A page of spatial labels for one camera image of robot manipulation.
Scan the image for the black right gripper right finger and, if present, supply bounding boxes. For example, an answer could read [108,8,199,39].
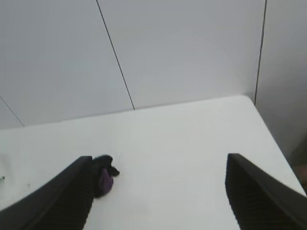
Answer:
[225,153,307,230]

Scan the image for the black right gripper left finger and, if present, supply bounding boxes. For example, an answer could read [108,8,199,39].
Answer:
[0,156,93,230]

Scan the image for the black and purple cloth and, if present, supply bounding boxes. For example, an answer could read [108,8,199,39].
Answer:
[92,155,120,198]

